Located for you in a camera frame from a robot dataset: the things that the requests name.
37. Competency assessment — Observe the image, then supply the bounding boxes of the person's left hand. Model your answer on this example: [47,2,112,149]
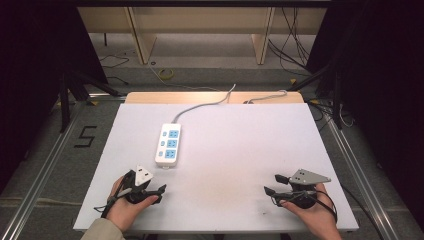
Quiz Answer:
[105,175,160,233]

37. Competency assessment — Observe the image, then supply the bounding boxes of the hand-held gripper black cable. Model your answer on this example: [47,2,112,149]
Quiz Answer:
[93,188,134,220]
[313,186,381,240]

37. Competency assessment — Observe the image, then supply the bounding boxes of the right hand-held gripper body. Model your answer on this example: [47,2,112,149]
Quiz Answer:
[281,168,332,210]

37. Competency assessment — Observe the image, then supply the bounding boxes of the white board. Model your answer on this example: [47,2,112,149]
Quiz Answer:
[72,102,360,233]

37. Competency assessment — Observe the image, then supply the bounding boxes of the black curtain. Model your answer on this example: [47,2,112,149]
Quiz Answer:
[0,0,109,196]
[305,0,424,231]

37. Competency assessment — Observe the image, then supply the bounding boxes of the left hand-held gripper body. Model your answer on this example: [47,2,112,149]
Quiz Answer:
[121,164,158,205]

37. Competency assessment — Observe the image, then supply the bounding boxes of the right hand-held gripper black cable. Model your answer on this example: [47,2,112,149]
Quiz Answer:
[313,186,381,240]

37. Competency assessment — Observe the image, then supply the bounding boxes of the wooden table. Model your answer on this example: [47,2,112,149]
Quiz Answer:
[124,91,305,105]

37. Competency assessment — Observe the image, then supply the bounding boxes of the thin black cable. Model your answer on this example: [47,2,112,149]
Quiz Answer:
[99,53,130,86]

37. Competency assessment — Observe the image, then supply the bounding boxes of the black cable bundle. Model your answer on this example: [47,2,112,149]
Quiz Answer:
[267,7,312,76]

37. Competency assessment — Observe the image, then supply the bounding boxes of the beige wooden desk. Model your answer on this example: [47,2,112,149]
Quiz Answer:
[77,6,328,66]

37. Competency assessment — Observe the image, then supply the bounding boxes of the black metal stand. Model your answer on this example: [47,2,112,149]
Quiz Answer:
[58,70,122,134]
[287,59,345,130]

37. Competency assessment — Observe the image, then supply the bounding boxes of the aluminium rail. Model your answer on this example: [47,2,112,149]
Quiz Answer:
[0,99,88,240]
[322,109,401,240]

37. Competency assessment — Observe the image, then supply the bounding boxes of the white power strip blue sockets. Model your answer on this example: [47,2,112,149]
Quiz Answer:
[154,122,182,169]

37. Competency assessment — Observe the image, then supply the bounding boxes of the person's right hand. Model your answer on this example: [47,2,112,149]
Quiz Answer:
[280,182,343,240]

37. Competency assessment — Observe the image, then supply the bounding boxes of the left hand-held gripper black cable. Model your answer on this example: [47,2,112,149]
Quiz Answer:
[93,188,134,220]

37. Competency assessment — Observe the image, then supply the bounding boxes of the grey power strip cable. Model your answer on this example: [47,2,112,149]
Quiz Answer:
[171,83,237,125]

